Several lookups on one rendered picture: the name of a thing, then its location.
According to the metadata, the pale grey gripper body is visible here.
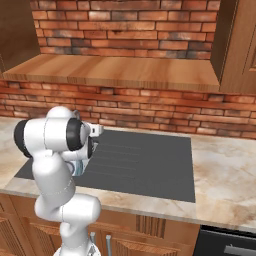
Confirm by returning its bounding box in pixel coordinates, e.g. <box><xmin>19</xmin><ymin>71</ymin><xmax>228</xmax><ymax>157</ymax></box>
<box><xmin>65</xmin><ymin>158</ymin><xmax>91</xmax><ymax>178</ymax></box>

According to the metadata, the dark grey hob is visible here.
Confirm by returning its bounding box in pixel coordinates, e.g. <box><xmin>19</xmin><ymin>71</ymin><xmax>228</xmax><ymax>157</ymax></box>
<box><xmin>14</xmin><ymin>128</ymin><xmax>197</xmax><ymax>204</ymax></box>

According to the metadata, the wooden base cupboard door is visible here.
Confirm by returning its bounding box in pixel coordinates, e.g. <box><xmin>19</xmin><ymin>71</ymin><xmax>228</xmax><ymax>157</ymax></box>
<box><xmin>27</xmin><ymin>221</ymin><xmax>101</xmax><ymax>256</ymax></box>
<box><xmin>0</xmin><ymin>193</ymin><xmax>33</xmax><ymax>256</ymax></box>
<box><xmin>99</xmin><ymin>229</ymin><xmax>184</xmax><ymax>256</ymax></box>

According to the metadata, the wooden slatted cupboard panel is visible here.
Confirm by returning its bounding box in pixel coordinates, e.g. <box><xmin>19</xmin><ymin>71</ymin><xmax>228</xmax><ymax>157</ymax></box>
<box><xmin>134</xmin><ymin>214</ymin><xmax>168</xmax><ymax>240</ymax></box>

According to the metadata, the wooden shelf hood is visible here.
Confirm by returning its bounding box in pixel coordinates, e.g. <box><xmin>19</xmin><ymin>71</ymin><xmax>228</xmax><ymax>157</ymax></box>
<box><xmin>2</xmin><ymin>53</ymin><xmax>221</xmax><ymax>94</ymax></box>

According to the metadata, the black dishwasher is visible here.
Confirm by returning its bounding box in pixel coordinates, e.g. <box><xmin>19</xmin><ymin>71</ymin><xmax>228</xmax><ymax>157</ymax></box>
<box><xmin>192</xmin><ymin>225</ymin><xmax>256</xmax><ymax>256</ymax></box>

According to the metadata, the grey cupboard door handle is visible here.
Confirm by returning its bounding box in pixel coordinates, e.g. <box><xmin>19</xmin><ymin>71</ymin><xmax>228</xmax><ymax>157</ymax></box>
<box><xmin>89</xmin><ymin>231</ymin><xmax>97</xmax><ymax>248</ymax></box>
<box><xmin>105</xmin><ymin>234</ymin><xmax>113</xmax><ymax>256</ymax></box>

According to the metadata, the wooden wall cupboard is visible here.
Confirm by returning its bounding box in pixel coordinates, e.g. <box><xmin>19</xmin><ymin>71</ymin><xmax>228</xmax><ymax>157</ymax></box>
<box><xmin>210</xmin><ymin>0</ymin><xmax>256</xmax><ymax>96</ymax></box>
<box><xmin>0</xmin><ymin>0</ymin><xmax>42</xmax><ymax>75</ymax></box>

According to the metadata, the grey dishwasher handle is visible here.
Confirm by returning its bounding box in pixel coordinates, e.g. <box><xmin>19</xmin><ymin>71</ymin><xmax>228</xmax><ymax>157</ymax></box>
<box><xmin>223</xmin><ymin>244</ymin><xmax>256</xmax><ymax>256</ymax></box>

